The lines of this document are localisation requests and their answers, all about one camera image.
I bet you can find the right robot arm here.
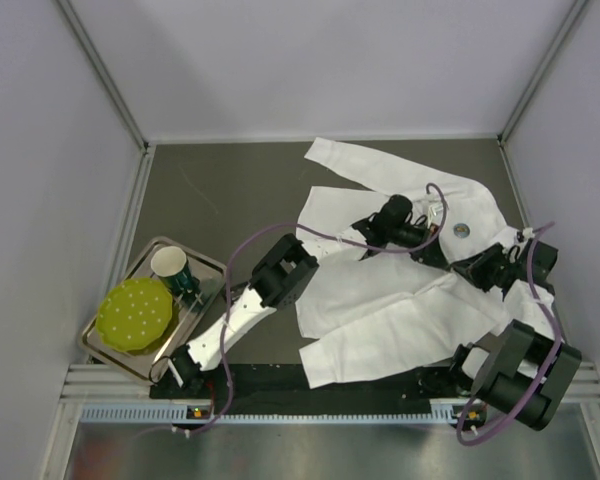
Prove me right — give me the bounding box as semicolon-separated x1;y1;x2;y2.
450;237;582;446

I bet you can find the green paper cup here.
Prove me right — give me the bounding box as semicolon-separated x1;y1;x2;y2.
150;246;199;296

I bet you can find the small black box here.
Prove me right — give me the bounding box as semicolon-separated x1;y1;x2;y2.
222;286;243;303

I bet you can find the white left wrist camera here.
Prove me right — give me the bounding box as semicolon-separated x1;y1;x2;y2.
425;201;447;226

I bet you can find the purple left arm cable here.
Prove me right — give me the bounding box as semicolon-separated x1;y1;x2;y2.
172;182;449;441

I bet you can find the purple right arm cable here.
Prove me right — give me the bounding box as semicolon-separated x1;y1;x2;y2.
454;220;564;447

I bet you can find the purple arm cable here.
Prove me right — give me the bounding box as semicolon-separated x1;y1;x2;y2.
172;182;449;441
454;220;564;447

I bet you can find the white button-up shirt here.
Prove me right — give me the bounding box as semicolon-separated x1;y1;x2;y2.
296;138;554;388

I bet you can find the blue round brooch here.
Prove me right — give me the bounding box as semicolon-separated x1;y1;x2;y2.
453;223;470;238

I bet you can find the metal knife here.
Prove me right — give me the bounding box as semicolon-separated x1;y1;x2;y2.
152;330;182;363

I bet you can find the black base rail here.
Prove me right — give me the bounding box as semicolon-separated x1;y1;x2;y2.
149;363;481;416

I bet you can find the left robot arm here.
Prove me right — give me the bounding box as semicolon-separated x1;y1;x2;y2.
167;193;448;390

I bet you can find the silver metal tray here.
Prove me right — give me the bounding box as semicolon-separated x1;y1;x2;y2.
77;237;226;385

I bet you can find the green polka dot plate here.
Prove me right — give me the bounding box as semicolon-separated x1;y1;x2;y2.
95;277;173;353

